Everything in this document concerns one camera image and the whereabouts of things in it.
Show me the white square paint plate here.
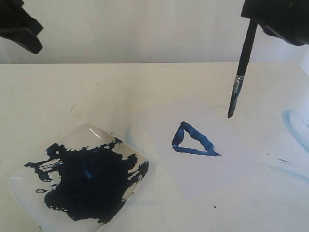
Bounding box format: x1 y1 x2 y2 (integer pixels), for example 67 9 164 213
10 124 149 232

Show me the black paintbrush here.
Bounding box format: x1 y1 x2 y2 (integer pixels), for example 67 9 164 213
227 20 258 118

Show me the white paper sheet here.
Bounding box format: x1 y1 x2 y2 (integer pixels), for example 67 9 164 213
138 98 257 200

